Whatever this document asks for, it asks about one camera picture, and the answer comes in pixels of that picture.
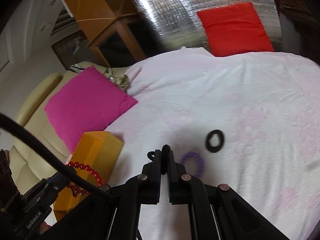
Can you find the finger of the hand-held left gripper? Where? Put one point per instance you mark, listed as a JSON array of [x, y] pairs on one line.
[[58, 180]]

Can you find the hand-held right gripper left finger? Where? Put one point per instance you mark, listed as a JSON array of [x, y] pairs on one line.
[[160, 172]]

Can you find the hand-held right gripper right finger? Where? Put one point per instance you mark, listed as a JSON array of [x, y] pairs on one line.
[[169, 180]]

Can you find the orange box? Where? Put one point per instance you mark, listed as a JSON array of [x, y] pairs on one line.
[[105, 150]]

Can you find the magenta cushion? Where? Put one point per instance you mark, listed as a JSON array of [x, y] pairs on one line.
[[85, 105]]

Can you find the cream leather sofa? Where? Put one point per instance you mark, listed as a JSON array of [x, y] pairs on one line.
[[32, 100]]

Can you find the red cushion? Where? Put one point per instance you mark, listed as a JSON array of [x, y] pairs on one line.
[[232, 30]]

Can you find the silver foil mat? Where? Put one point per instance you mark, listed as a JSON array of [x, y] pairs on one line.
[[170, 10]]

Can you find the wooden cabinet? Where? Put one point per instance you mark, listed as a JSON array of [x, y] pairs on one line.
[[100, 2]]

